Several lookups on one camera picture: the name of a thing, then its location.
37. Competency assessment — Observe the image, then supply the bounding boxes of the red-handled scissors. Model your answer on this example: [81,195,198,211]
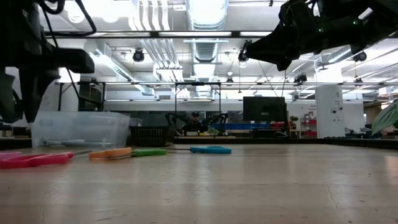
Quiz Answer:
[0,151,93,170]

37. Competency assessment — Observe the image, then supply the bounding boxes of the green leafy plant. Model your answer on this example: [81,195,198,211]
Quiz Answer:
[372,100,398,134]

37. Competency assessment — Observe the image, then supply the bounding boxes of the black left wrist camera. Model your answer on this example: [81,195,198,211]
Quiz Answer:
[58,48,96,75]

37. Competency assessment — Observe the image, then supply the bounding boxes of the silver ceiling duct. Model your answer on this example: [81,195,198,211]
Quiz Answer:
[185,0,229,63]

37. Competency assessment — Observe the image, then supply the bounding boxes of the black mesh basket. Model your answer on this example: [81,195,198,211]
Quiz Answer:
[129,125,175,147]

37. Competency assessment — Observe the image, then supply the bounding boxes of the green-handled scissors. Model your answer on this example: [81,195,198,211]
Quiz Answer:
[108,148,168,161]

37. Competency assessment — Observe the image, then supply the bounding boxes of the large black monitor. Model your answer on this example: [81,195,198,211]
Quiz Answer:
[243,96,289,123]

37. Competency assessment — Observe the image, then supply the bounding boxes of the black ceiling light rail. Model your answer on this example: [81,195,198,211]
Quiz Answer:
[43,30,274,39]

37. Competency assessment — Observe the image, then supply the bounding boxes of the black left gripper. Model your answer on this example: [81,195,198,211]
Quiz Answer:
[0,0,60,123]

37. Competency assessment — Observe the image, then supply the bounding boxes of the black background station frame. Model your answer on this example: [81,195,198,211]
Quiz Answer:
[174,81,222,138]

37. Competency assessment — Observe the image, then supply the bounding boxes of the person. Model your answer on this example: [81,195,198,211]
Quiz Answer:
[182,111,209,135]

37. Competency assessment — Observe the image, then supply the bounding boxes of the orange-handled scissors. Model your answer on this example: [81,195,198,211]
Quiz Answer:
[89,147,133,161]

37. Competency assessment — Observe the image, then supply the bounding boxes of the blue-handled scissors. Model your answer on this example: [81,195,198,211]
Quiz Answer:
[169,146,233,155]

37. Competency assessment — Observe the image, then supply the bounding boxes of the clear plastic bin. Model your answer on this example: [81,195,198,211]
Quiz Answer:
[30,111,131,149]

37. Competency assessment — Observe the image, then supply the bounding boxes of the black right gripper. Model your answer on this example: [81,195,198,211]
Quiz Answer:
[245,0,364,72]

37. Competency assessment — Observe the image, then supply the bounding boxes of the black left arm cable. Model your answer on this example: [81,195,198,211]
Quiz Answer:
[40,6,80,105]

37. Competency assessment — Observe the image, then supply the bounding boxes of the dark background shelf frame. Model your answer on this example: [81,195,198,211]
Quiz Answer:
[57,81,106,113]

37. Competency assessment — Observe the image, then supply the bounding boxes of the white square pillar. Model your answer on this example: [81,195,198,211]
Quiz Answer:
[315,85,345,139]

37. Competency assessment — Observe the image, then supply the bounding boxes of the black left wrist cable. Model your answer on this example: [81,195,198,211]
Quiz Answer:
[36,0,98,37]

